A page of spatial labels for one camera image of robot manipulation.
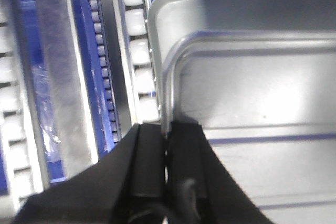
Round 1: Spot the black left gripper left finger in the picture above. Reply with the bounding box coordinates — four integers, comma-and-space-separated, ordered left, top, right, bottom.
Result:
14, 124, 165, 223

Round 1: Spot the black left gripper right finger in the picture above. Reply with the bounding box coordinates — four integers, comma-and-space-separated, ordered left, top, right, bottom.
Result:
167, 122, 271, 223

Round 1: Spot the small silver metal tray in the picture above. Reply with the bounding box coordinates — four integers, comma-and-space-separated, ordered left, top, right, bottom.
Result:
161, 31, 335, 223

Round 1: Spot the large grey serving tray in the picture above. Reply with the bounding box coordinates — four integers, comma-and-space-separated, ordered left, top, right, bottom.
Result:
146, 0, 336, 130

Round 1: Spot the far left white roller track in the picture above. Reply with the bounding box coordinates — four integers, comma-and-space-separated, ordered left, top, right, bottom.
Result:
1, 0, 43, 218

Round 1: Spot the white roller track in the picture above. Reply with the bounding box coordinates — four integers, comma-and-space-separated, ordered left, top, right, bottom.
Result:
122, 0, 160, 123
1, 0, 43, 218

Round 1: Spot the blue bin with plastic bag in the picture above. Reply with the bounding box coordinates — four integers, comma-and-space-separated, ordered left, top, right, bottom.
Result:
20, 0, 66, 184

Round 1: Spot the stainless steel rack frame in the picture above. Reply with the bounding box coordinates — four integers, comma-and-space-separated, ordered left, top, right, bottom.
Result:
7, 0, 100, 188

